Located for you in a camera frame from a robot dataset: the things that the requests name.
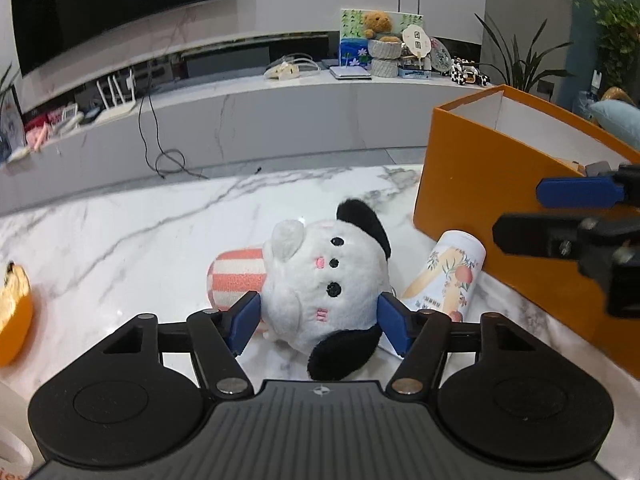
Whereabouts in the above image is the floral white cream tube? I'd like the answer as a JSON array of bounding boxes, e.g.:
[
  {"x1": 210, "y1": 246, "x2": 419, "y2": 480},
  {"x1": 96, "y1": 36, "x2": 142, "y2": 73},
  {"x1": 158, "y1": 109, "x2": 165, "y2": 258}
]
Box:
[{"x1": 380, "y1": 228, "x2": 488, "y2": 354}]

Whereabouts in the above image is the white black plush toy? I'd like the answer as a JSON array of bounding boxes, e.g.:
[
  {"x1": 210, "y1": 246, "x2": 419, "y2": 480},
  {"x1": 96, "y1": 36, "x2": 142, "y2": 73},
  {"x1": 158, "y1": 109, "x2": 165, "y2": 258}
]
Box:
[{"x1": 206, "y1": 198, "x2": 392, "y2": 382}]

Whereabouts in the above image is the orange storage box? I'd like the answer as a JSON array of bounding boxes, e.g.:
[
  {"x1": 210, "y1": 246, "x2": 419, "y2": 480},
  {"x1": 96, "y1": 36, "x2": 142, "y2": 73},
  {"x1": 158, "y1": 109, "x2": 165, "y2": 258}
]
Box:
[{"x1": 413, "y1": 86, "x2": 639, "y2": 376}]

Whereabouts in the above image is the light blue cushion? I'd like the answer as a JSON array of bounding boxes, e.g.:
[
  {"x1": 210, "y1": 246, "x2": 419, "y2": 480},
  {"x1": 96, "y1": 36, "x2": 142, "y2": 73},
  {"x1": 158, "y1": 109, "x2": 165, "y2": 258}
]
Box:
[{"x1": 588, "y1": 100, "x2": 640, "y2": 150}]

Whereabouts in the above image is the green potted plant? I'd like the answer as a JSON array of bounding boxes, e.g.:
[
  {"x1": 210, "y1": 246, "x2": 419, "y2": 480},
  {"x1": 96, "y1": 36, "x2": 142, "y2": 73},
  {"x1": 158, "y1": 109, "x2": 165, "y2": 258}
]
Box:
[{"x1": 474, "y1": 14, "x2": 575, "y2": 92}]

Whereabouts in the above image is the white round fan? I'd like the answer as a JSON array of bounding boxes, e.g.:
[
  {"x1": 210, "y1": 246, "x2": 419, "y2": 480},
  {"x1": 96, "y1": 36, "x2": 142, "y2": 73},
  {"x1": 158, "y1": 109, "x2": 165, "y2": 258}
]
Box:
[{"x1": 402, "y1": 24, "x2": 432, "y2": 60}]

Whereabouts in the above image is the orange peel bowl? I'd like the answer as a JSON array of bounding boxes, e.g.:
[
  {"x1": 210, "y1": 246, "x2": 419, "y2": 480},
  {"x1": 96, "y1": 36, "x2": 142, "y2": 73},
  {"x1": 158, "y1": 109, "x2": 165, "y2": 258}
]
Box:
[{"x1": 0, "y1": 262, "x2": 34, "y2": 367}]

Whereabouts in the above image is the long grey tv console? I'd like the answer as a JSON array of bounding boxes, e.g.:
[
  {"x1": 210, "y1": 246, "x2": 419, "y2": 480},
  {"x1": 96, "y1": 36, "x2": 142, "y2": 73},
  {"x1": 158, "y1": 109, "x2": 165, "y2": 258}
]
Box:
[{"x1": 1, "y1": 70, "x2": 477, "y2": 214}]

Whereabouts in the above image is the brown teddy bear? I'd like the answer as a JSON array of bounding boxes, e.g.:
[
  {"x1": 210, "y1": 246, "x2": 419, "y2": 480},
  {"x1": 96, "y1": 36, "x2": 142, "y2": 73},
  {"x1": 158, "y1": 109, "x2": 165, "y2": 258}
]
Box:
[{"x1": 362, "y1": 11, "x2": 400, "y2": 42}]

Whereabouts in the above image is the silver laptop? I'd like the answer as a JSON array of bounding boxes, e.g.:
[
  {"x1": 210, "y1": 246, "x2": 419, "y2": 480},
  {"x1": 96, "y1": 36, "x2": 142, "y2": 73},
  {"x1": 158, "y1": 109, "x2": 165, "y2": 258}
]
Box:
[{"x1": 329, "y1": 65, "x2": 372, "y2": 80}]

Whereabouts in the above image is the white wifi router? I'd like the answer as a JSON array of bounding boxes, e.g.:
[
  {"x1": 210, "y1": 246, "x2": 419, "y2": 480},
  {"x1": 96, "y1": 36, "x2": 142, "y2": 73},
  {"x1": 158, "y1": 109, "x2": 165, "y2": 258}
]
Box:
[{"x1": 96, "y1": 68, "x2": 137, "y2": 124}]

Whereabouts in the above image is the black power cable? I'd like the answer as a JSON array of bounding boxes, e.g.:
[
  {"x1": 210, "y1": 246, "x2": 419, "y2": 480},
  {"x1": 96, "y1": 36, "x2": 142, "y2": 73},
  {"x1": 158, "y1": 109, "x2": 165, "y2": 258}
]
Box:
[{"x1": 136, "y1": 77, "x2": 212, "y2": 181}]

